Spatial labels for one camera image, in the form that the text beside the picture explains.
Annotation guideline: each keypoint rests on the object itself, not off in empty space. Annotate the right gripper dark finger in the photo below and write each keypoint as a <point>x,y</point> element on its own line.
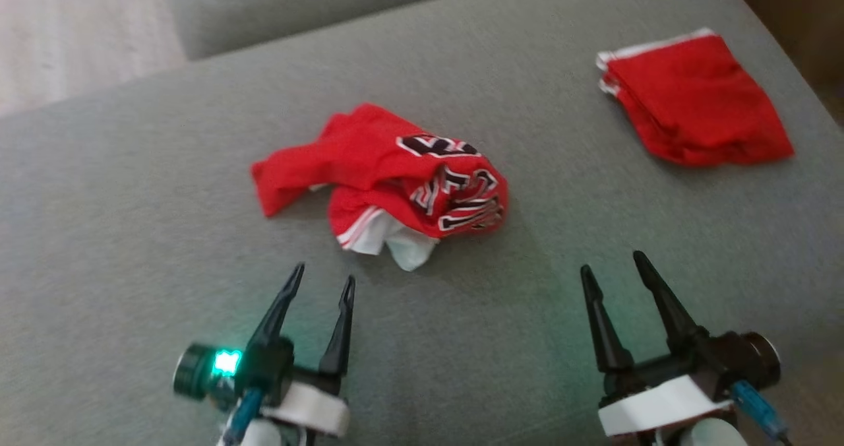
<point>610,340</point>
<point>672,314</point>

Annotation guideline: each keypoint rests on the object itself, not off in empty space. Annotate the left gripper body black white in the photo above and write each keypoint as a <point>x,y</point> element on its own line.
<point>310,406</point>

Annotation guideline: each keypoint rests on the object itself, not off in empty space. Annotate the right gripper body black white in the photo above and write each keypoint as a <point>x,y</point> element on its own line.
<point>659,403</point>

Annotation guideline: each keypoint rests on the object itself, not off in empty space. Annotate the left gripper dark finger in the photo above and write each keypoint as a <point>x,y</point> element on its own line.
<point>339,340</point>
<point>277,317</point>

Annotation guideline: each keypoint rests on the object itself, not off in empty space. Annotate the red basketball jersey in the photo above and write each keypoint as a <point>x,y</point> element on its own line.
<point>369,162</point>

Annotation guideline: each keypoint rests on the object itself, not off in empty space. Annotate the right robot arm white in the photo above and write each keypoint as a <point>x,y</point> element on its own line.
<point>712,435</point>

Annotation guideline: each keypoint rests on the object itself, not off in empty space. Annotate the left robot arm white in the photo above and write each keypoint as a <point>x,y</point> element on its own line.
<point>260,435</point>

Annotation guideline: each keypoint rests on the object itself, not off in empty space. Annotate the folded red shorts white trim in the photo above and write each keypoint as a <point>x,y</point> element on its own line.
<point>692,103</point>

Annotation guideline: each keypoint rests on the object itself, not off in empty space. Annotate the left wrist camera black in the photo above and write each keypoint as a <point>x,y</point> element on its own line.
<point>201,370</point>

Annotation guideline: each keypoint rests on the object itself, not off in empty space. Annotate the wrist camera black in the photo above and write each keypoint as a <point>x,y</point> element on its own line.
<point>201,370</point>
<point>755,360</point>

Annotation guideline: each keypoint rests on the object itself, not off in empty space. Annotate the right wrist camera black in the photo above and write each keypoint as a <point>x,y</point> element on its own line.
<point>755,360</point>

